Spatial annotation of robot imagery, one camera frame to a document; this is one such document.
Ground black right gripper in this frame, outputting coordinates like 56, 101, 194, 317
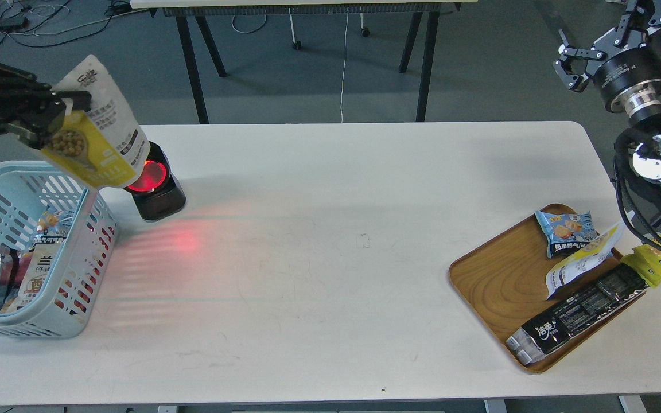
553, 1, 661, 114

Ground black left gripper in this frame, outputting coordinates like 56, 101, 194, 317
0, 63, 92, 151

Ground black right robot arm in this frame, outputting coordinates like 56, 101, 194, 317
553, 1, 661, 252

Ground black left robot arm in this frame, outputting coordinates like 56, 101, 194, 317
0, 63, 92, 150

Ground blue snack bag in basket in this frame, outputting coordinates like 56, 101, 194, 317
32, 206, 76, 247

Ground light blue plastic basket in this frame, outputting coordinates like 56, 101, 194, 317
0, 161, 118, 338

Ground white snack pack in basket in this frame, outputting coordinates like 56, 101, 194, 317
9, 243, 64, 312

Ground yellow cartoon snack bag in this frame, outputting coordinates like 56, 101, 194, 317
621, 245, 661, 287

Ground long black snack package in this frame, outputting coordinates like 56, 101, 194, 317
504, 264, 648, 365

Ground black barcode scanner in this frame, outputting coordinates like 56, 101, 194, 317
124, 142, 186, 222

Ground black leg background table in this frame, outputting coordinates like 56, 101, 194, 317
150, 1, 462, 124

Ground wooden tray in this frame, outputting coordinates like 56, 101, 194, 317
449, 215, 648, 373

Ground black floor cables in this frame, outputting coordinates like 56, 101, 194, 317
0, 0, 136, 49

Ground white hanging cable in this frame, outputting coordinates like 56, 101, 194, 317
339, 11, 348, 123

